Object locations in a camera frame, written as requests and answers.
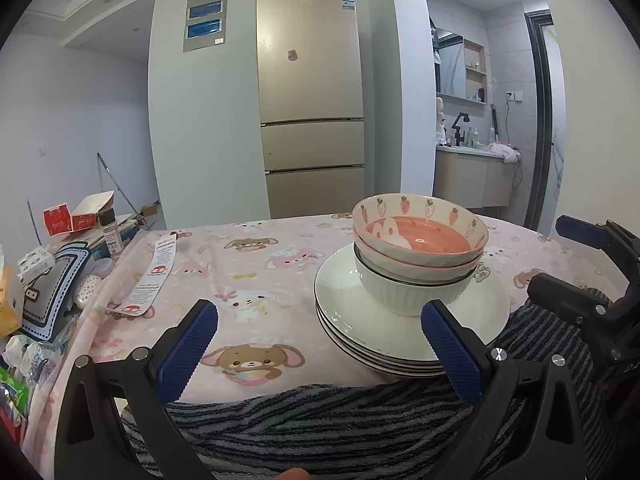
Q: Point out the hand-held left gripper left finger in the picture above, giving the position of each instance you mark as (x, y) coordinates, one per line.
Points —
(192, 345)

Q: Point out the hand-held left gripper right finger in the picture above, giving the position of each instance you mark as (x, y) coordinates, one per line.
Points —
(447, 345)

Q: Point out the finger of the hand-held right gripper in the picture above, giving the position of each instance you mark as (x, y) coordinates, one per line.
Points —
(580, 231)
(560, 292)

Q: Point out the white ribbed bowl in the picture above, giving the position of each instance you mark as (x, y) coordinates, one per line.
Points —
(400, 295)

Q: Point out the large white plate black script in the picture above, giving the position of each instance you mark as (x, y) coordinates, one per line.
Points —
(380, 367)

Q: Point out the white plate cartoon rim print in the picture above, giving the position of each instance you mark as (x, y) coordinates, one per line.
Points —
(345, 305)
(350, 347)

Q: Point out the pink carrot print bowl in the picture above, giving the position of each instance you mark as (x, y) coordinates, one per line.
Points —
(425, 240)
(380, 262)

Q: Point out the person's left hand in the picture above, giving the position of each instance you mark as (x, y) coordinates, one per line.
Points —
(294, 474)

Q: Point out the long white paper leaflet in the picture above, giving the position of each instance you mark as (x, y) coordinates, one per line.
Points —
(147, 272)

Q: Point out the pink printed blanket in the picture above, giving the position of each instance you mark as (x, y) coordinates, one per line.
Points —
(260, 280)

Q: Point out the pink cloth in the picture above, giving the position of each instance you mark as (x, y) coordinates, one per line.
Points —
(502, 151)

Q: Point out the beige vanity cabinet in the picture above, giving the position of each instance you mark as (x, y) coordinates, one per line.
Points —
(472, 180)

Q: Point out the white dotted round case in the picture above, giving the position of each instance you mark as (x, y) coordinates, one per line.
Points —
(86, 290)

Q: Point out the stack of books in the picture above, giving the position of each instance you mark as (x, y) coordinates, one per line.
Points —
(129, 230)

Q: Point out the spice bottle black cap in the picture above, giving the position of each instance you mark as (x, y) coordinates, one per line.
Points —
(111, 234)

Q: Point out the white pump bottle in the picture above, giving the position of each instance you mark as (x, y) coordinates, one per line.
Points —
(474, 137)

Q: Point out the cardboard box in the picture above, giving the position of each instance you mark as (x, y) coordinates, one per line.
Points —
(150, 209)

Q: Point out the grey striped towel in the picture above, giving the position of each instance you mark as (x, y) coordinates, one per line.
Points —
(325, 425)

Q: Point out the black faucet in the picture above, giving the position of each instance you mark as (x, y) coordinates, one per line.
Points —
(459, 127)

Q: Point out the clear plastic bag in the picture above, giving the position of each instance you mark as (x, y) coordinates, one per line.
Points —
(27, 357)

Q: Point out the white and red carton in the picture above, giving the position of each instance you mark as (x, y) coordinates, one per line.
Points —
(92, 210)

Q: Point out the metal broom stick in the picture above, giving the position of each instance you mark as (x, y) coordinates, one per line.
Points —
(122, 190)

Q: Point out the small white printed box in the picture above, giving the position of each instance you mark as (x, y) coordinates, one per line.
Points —
(36, 263)

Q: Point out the small red box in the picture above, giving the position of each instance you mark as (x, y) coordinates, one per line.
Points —
(57, 221)

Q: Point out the white figurine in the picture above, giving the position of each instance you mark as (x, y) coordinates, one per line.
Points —
(440, 112)

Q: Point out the green packet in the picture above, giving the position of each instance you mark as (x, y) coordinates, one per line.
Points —
(12, 392)

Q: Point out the yellow packet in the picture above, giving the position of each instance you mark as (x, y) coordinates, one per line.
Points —
(7, 305)

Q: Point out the bathroom mirror cabinet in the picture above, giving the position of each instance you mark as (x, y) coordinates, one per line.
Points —
(455, 65)

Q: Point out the gold refrigerator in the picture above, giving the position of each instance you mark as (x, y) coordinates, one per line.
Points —
(310, 110)

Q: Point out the pink fridge magnet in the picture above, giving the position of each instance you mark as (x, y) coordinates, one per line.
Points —
(292, 55)

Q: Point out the black wall-hung tool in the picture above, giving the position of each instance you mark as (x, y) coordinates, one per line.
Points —
(493, 121)

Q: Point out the white wall socket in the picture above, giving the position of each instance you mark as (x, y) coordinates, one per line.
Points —
(513, 95)

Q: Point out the grey wall electrical panel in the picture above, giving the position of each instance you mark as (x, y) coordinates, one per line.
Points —
(205, 22)

